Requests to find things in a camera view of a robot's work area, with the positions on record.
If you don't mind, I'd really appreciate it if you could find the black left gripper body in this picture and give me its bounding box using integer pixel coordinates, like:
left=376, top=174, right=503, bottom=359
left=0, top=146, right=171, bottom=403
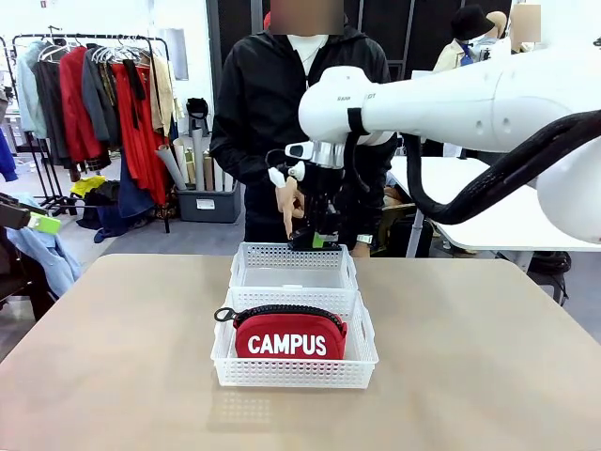
left=0, top=201, right=31, bottom=231

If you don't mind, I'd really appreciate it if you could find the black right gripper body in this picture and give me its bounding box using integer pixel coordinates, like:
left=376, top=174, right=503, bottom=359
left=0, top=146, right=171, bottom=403
left=301, top=163, right=349, bottom=221

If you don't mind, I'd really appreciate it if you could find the red Campus zipper pouch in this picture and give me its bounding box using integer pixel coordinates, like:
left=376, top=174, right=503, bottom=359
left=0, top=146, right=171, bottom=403
left=213, top=303, right=349, bottom=361

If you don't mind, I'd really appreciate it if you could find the person's right forearm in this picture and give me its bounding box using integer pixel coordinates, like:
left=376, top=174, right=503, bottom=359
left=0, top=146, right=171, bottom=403
left=208, top=131, right=301, bottom=190

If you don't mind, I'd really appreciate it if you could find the person's left forearm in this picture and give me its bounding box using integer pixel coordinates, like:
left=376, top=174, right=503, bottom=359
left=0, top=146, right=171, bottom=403
left=360, top=173, right=392, bottom=238

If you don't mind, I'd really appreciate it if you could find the person's right hand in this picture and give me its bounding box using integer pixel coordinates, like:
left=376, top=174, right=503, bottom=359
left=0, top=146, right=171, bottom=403
left=275, top=177, right=307, bottom=241

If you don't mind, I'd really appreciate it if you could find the light blue shirt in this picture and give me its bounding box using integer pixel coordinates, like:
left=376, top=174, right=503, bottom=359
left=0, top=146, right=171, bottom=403
left=7, top=220, right=85, bottom=298

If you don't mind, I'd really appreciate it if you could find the white perforated plastic basket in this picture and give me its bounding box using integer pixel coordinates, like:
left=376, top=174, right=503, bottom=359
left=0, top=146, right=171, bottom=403
left=229, top=241, right=360, bottom=293
left=210, top=287, right=380, bottom=390

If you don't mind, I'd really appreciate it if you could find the royal blue garment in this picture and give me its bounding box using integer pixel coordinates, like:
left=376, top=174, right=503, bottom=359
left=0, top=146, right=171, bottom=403
left=0, top=128, right=20, bottom=184

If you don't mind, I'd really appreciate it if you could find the yellow garment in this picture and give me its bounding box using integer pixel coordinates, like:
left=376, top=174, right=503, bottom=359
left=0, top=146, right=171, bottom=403
left=69, top=175, right=109, bottom=199

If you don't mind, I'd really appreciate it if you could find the dark blue garment pile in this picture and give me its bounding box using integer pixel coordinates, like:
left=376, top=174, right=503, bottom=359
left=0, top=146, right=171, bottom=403
left=76, top=179, right=157, bottom=244

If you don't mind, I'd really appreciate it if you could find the person in black jacket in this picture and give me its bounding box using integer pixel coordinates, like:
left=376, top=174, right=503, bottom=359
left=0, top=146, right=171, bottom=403
left=208, top=18, right=393, bottom=257

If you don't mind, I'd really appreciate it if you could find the dark grey hanging garment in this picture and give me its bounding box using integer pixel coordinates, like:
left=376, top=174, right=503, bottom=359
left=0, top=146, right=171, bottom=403
left=32, top=57, right=72, bottom=166

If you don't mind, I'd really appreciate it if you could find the red hanging jacket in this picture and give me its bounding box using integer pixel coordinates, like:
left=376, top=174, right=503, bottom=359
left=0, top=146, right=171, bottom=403
left=57, top=45, right=112, bottom=164

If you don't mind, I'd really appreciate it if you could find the pale blue hanging jacket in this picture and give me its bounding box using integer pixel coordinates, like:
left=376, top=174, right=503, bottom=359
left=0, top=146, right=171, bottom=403
left=15, top=39, right=49, bottom=141

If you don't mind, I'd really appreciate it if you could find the grey storage box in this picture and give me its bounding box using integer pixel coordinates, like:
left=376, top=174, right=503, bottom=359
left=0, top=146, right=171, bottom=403
left=176, top=186, right=242, bottom=224

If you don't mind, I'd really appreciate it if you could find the grey hanging coat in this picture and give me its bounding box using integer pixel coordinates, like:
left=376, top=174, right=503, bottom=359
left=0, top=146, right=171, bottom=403
left=81, top=45, right=121, bottom=148

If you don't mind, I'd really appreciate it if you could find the tall grey cardboard tube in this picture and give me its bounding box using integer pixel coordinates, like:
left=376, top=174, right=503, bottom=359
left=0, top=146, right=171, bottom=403
left=189, top=126, right=208, bottom=192

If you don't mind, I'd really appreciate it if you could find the white rolled paper cone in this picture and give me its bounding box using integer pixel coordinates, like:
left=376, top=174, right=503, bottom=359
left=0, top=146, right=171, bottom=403
left=155, top=143, right=189, bottom=191

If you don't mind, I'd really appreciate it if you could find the black stool with bag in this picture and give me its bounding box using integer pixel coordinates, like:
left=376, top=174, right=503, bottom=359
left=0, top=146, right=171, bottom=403
left=185, top=96, right=210, bottom=138

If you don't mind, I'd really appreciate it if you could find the white table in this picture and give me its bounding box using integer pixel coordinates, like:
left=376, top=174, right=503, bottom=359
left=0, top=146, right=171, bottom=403
left=389, top=155, right=601, bottom=253

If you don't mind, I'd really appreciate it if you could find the beige hanging garment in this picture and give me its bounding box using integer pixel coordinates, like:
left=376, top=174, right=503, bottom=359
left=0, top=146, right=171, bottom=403
left=148, top=54, right=179, bottom=138

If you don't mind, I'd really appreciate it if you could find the black clothes rack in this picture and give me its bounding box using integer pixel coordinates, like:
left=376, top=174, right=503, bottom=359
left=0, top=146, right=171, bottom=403
left=10, top=31, right=172, bottom=235

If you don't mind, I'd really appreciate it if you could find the mannequin in beige trench coat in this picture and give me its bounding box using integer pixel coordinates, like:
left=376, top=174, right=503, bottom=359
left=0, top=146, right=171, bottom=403
left=432, top=39, right=471, bottom=72

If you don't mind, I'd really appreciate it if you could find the black bucket hat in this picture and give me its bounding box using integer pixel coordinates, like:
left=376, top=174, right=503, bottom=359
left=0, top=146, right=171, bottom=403
left=451, top=4, right=497, bottom=43

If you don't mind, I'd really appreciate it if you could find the mannequin in white shirt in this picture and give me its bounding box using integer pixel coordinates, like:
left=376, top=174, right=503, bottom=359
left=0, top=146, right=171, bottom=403
left=469, top=10, right=513, bottom=62

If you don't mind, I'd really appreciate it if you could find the right arm white camera box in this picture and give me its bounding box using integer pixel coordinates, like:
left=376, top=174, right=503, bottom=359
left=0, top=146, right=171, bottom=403
left=284, top=140, right=315, bottom=162

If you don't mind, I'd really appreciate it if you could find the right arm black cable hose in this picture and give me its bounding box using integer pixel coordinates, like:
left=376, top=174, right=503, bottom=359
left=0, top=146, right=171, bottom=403
left=402, top=109, right=601, bottom=226

